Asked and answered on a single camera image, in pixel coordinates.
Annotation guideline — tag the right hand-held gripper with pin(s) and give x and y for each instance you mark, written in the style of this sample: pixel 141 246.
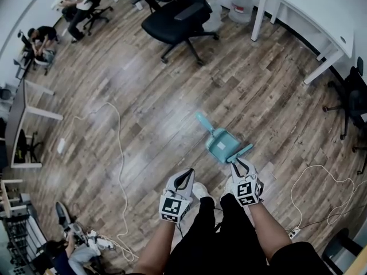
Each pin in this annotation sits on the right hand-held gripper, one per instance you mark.
pixel 248 193

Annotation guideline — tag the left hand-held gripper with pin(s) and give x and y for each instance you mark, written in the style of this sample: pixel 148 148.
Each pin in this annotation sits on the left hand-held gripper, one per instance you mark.
pixel 175 209

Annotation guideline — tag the teal dustpan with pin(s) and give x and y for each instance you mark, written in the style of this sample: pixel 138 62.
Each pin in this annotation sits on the teal dustpan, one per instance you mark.
pixel 226 153

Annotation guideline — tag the person's right forearm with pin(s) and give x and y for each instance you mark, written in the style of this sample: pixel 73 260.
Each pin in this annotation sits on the person's right forearm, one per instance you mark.
pixel 269 233

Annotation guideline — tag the person's left forearm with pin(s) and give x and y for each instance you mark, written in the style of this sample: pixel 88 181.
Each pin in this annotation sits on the person's left forearm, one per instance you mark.
pixel 155 251

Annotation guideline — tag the person's right white shoe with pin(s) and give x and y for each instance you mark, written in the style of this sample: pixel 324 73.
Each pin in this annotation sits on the person's right white shoe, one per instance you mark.
pixel 229 186

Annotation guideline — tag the person's white shoe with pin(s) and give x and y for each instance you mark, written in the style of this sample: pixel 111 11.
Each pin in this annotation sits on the person's white shoe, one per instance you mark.
pixel 200 190
pixel 229 186

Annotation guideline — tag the person's left white shoe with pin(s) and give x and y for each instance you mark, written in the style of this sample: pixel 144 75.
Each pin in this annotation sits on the person's left white shoe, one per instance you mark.
pixel 200 190

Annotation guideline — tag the person's black trousers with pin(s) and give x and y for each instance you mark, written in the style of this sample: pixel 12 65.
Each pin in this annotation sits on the person's black trousers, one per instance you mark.
pixel 206 239

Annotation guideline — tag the white power strip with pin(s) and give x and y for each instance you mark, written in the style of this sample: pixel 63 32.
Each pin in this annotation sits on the white power strip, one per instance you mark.
pixel 295 233
pixel 61 145

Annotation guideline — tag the white charger cluster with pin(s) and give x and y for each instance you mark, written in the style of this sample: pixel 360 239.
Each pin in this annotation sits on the white charger cluster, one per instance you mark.
pixel 97 241

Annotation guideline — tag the person's black shirt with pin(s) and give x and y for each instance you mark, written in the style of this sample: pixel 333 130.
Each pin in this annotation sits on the person's black shirt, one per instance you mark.
pixel 301 259

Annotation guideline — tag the grey electronic device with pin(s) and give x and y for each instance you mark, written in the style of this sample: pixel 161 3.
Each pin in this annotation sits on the grey electronic device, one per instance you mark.
pixel 74 233

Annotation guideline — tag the dark oval device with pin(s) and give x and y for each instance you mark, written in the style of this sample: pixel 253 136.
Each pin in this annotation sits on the dark oval device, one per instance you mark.
pixel 61 213

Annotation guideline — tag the black office chair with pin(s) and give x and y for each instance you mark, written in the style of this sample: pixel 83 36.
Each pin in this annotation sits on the black office chair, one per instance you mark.
pixel 24 147
pixel 97 16
pixel 355 102

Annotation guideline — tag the black mesh headrest chair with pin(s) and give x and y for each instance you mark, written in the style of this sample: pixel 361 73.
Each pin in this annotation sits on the black mesh headrest chair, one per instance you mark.
pixel 172 21

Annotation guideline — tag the clear water jug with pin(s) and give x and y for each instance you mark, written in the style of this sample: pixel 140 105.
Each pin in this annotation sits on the clear water jug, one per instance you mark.
pixel 215 10
pixel 241 7

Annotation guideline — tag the black equipment rack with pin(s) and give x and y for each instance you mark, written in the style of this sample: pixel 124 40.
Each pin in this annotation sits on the black equipment rack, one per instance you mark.
pixel 17 239

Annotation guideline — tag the light wooden stool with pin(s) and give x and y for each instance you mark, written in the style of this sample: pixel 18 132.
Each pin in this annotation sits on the light wooden stool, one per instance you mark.
pixel 5 199

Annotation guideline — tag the dark-top table white legs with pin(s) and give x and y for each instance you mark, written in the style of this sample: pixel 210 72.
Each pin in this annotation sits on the dark-top table white legs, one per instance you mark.
pixel 14 125

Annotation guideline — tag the white desk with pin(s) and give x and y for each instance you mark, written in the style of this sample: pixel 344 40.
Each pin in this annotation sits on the white desk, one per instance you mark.
pixel 315 10

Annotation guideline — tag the white curved device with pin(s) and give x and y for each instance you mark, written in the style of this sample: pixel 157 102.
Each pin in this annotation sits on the white curved device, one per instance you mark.
pixel 43 62

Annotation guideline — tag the grey chair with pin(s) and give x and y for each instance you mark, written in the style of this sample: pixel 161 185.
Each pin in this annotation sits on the grey chair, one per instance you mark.
pixel 17 64

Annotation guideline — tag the black chair raised headrest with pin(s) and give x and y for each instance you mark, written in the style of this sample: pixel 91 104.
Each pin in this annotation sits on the black chair raised headrest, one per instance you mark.
pixel 24 43

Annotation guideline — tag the small white table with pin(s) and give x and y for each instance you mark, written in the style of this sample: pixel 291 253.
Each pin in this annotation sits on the small white table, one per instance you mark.
pixel 57 3

